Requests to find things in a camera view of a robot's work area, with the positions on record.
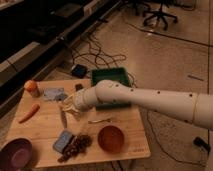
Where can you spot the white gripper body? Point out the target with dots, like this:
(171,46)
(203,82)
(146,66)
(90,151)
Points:
(77,102)

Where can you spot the purple bowl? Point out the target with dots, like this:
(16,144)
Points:
(15,155)

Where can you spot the dark grape bunch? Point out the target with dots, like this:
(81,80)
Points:
(78,145)

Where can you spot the orange carrot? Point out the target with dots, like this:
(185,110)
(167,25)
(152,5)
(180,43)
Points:
(34,109)

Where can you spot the metal fork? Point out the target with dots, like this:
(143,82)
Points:
(100,121)

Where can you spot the blue sponge block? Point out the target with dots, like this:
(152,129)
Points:
(62,141)

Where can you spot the black office chair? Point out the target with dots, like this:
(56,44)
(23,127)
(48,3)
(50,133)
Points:
(160,14)

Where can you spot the black power adapter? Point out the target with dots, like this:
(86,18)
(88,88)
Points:
(79,71)

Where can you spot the orange brown bowl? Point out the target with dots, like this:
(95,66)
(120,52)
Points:
(111,139)

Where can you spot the small black box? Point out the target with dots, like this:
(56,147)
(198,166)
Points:
(78,87)

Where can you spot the green plastic tray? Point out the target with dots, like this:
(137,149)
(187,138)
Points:
(116,74)

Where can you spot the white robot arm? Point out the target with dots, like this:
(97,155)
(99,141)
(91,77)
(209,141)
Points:
(194,108)

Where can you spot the black object on floor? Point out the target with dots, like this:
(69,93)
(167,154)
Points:
(201,143)

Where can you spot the grey blue cloth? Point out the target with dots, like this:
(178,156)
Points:
(54,94)

